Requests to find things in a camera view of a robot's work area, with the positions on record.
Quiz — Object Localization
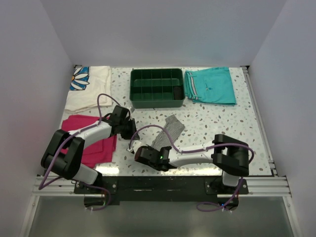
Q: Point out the grey striped underwear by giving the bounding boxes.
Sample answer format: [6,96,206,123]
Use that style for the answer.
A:
[152,115,185,151]

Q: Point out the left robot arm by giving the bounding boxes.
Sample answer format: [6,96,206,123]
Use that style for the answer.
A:
[39,105,136,194]

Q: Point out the pink folded cloth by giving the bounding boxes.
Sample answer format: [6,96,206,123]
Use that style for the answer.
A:
[61,115,117,168]

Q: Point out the green divided plastic tray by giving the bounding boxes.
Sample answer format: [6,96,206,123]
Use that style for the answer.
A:
[129,68,185,109]

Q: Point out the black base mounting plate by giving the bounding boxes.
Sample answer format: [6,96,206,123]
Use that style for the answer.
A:
[74,176,235,206]

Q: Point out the cream daisy print shirt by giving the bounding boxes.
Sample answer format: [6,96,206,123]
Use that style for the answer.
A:
[65,66,112,113]

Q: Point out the black item in tray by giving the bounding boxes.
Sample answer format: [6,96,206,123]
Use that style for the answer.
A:
[173,86,183,100]

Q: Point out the teal folded shorts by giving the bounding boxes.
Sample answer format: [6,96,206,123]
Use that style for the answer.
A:
[184,67,237,106]

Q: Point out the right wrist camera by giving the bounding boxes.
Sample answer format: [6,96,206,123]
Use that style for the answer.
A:
[127,140,143,153]

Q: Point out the aluminium frame rail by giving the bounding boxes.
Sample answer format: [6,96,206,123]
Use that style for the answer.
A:
[242,66,291,198]

